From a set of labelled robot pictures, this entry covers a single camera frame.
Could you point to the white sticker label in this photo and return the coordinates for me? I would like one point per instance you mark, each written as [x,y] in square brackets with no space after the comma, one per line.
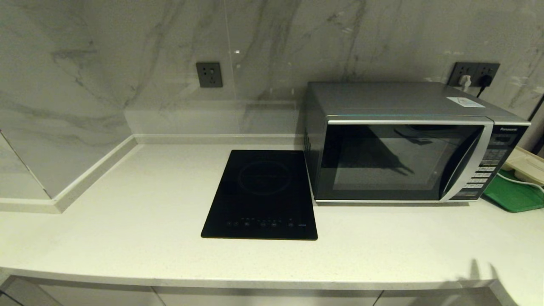
[465,102]

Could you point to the green plastic tray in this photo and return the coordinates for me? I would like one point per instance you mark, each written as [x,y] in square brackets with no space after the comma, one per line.
[514,197]

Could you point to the black glass microwave door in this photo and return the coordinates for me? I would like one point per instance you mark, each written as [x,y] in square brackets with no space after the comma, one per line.
[374,170]

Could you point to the black induction cooktop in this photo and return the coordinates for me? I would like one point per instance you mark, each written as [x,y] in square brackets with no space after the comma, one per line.
[259,199]

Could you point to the silver microwave oven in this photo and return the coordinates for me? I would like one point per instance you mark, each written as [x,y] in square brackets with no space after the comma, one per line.
[382,98]

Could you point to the white power plug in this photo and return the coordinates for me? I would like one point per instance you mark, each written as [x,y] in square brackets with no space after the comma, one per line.
[466,82]

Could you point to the cream power strip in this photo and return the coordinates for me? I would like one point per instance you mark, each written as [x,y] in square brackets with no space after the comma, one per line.
[525,164]

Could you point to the grey wall socket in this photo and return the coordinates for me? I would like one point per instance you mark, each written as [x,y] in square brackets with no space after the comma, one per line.
[208,75]
[458,71]
[493,71]

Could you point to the beige cabinet corner panel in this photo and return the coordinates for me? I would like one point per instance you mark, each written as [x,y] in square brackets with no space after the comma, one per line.
[21,295]

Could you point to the beige cabinet door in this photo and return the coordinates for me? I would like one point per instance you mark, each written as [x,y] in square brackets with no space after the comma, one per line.
[97,297]
[442,299]
[263,299]

